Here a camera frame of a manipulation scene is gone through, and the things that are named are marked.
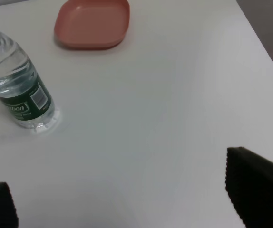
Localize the clear water bottle green label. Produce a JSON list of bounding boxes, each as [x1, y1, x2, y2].
[[0, 32, 60, 131]]

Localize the pink plastic plate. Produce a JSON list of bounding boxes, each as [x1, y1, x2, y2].
[[54, 0, 130, 50]]

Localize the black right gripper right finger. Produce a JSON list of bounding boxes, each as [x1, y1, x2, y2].
[[225, 147, 273, 228]]

